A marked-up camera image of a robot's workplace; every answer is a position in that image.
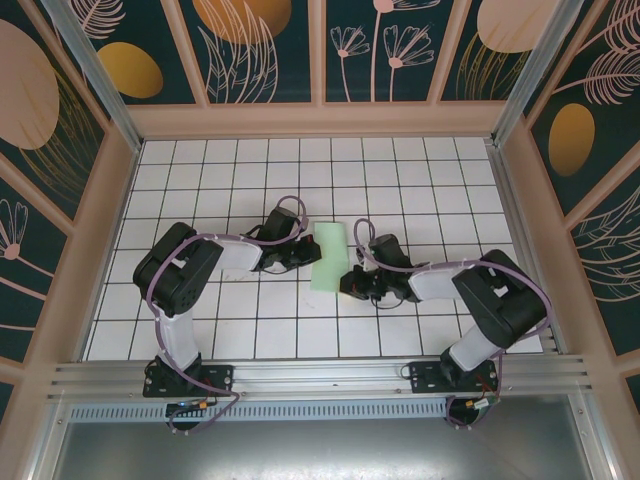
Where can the light green paper sheet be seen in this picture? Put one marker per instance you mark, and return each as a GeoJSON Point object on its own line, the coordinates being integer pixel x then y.
{"type": "Point", "coordinates": [327, 255]}

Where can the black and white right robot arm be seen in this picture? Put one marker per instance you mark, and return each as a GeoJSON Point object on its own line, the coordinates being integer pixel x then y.
{"type": "Point", "coordinates": [500, 300]}

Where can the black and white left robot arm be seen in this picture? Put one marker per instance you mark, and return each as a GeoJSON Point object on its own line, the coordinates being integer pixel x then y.
{"type": "Point", "coordinates": [175, 270]}

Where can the grey sheet metal panel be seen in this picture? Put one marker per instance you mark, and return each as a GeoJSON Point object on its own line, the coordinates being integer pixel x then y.
{"type": "Point", "coordinates": [320, 450]}

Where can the small controller board with connector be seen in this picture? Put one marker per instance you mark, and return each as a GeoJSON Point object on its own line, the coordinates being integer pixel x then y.
{"type": "Point", "coordinates": [187, 406]}
{"type": "Point", "coordinates": [482, 406]}

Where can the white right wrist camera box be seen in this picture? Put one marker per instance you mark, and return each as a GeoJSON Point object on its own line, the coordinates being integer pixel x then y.
{"type": "Point", "coordinates": [368, 262]}

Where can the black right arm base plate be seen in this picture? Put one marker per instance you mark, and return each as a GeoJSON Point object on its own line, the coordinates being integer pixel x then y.
{"type": "Point", "coordinates": [425, 377]}

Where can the long aluminium mounting rail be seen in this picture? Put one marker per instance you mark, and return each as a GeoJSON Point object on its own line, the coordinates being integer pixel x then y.
{"type": "Point", "coordinates": [320, 377]}

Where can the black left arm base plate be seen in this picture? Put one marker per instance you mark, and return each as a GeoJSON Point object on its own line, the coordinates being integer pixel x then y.
{"type": "Point", "coordinates": [220, 375]}

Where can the aluminium table side rail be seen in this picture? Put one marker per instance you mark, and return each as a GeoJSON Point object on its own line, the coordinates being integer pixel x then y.
{"type": "Point", "coordinates": [520, 235]}

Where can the aluminium corner post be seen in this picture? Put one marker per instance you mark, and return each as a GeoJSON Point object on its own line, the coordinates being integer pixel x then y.
{"type": "Point", "coordinates": [535, 65]}
{"type": "Point", "coordinates": [95, 75]}

